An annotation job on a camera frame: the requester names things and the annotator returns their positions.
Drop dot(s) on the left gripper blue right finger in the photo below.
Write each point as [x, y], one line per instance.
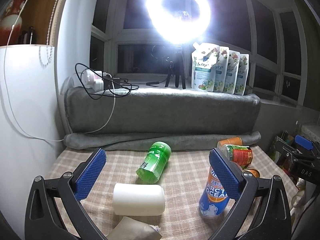
[272, 218]

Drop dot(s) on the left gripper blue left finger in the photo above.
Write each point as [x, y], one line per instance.
[42, 217]

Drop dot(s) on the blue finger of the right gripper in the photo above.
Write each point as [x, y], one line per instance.
[305, 143]

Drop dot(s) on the blue orange Arctic Ocean cup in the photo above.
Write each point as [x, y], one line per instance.
[214, 198]

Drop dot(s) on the orange cup near front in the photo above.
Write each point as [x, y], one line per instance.
[253, 171]

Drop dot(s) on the red green labelled cup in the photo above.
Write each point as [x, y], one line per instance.
[242, 155]

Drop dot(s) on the orange cup at back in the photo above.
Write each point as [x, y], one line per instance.
[230, 141]

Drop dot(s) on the white plastic cup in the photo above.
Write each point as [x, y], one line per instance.
[138, 200]

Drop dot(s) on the green plastic cup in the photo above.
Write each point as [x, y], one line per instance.
[154, 163]

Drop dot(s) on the beige plaid cloth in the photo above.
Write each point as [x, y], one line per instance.
[183, 181]

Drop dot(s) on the refill pouch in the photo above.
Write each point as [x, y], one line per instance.
[232, 72]
[242, 74]
[221, 69]
[204, 59]

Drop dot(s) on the grey blanket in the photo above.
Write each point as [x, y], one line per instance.
[184, 119]

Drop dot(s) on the white power strip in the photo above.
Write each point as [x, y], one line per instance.
[93, 79]

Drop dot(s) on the black tripod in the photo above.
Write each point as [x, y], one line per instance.
[175, 67]

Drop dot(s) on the red white vase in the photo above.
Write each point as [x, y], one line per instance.
[11, 23]

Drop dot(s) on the ring light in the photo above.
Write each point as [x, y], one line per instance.
[178, 26]

